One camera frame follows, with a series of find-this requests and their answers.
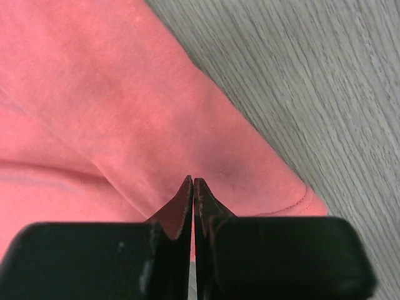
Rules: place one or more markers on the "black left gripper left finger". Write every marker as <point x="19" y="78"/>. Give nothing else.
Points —
<point x="104" y="260"/>

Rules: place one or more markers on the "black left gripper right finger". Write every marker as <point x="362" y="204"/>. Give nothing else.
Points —
<point x="306" y="257"/>

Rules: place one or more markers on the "pink t-shirt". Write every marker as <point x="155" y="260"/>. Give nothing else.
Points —
<point x="103" y="115"/>

